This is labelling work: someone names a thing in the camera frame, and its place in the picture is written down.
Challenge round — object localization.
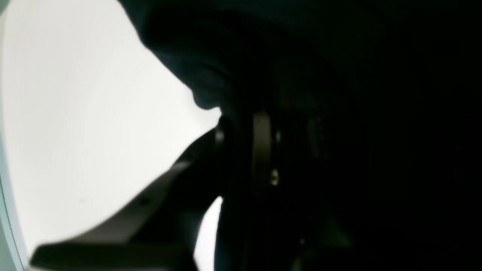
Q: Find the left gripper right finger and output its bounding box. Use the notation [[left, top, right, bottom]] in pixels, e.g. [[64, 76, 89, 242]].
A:
[[251, 111, 281, 189]]

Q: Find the black T-shirt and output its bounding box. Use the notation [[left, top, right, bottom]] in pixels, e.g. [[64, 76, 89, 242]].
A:
[[119, 0, 481, 271]]

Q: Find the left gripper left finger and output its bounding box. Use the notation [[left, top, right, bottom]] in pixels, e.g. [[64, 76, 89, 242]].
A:
[[31, 126, 224, 271]]

